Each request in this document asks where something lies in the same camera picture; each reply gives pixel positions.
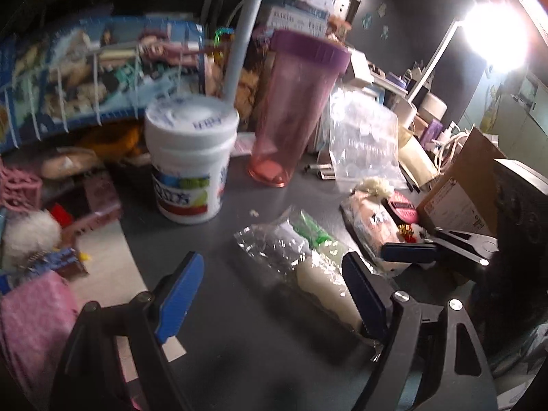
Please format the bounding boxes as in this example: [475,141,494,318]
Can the pink sock package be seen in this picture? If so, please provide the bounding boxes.
[341,191,410,277]

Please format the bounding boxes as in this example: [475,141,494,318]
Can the white fabric flower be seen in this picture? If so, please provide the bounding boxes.
[354,177,395,199]

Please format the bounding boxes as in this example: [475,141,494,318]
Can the clear packaged soft item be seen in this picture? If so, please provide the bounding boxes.
[234,206,381,348]

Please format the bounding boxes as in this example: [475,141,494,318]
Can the cardboard box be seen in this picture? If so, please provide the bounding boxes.
[417,128,505,237]

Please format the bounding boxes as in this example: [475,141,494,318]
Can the clear plastic zip bag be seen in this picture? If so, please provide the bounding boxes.
[328,86,406,189]

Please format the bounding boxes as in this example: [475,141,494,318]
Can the pink tissue pack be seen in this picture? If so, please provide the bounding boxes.
[1,271,78,410]

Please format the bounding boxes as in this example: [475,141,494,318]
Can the white plastic jar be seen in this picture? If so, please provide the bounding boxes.
[145,95,240,225]

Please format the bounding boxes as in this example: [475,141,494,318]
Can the pink tumbler purple lid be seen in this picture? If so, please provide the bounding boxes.
[248,30,350,187]

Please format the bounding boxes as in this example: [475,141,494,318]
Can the white desk lamp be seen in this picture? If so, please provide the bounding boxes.
[406,2,531,102]

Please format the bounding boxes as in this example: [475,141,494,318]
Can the white wall socket panel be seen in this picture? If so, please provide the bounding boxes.
[334,0,361,24]

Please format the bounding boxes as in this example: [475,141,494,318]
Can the white wire rack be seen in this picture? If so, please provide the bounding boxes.
[0,0,275,138]

